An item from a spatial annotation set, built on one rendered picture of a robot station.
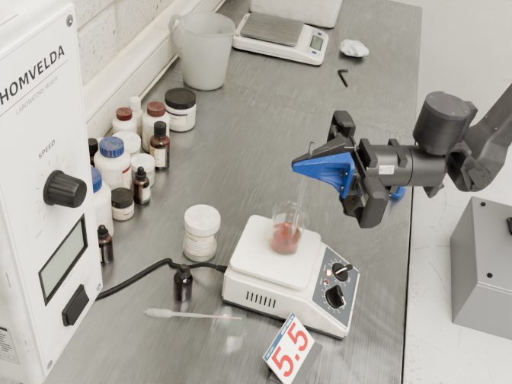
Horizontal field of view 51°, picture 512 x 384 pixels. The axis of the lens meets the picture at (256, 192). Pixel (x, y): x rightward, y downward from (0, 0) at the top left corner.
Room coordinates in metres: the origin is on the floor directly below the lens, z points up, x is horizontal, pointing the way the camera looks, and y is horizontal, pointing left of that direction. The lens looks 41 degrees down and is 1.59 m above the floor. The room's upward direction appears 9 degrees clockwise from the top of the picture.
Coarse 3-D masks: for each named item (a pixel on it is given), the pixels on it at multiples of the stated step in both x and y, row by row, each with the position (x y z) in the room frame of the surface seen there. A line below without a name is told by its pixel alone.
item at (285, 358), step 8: (296, 320) 0.49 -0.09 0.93; (288, 328) 0.47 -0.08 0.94; (296, 328) 0.48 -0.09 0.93; (288, 336) 0.46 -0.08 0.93; (296, 336) 0.47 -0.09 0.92; (304, 336) 0.47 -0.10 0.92; (280, 344) 0.44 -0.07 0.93; (288, 344) 0.45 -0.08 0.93; (296, 344) 0.45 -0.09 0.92; (304, 344) 0.46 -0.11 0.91; (280, 352) 0.43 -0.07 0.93; (288, 352) 0.44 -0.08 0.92; (296, 352) 0.44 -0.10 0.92; (304, 352) 0.45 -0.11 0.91; (272, 360) 0.41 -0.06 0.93; (280, 360) 0.42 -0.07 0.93; (288, 360) 0.43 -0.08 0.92; (296, 360) 0.43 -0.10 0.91; (280, 368) 0.41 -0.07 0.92; (288, 368) 0.42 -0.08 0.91; (288, 376) 0.41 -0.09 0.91
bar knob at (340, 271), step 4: (336, 264) 0.59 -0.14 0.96; (340, 264) 0.59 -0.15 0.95; (348, 264) 0.59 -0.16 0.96; (332, 268) 0.58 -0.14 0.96; (336, 268) 0.58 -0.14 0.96; (340, 268) 0.57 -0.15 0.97; (344, 268) 0.57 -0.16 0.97; (348, 268) 0.58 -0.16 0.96; (352, 268) 0.58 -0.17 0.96; (336, 272) 0.57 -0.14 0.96; (340, 272) 0.57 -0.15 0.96; (344, 272) 0.57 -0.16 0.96; (336, 276) 0.57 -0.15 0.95; (340, 276) 0.57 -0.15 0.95; (344, 276) 0.58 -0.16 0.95; (340, 280) 0.57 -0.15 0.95; (344, 280) 0.57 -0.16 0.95
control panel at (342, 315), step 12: (324, 264) 0.58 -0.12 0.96; (324, 276) 0.56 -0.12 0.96; (348, 276) 0.58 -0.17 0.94; (324, 288) 0.53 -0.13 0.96; (348, 288) 0.56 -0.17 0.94; (312, 300) 0.50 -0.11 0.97; (324, 300) 0.51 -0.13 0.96; (348, 300) 0.54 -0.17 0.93; (336, 312) 0.50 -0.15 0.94; (348, 312) 0.52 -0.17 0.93
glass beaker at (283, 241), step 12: (288, 204) 0.60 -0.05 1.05; (276, 216) 0.59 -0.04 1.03; (288, 216) 0.60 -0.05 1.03; (300, 216) 0.59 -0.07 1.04; (276, 228) 0.56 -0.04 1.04; (288, 228) 0.55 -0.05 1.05; (300, 228) 0.56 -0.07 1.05; (276, 240) 0.56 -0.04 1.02; (288, 240) 0.55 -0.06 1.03; (300, 240) 0.56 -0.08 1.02; (276, 252) 0.56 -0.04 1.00; (288, 252) 0.55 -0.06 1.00
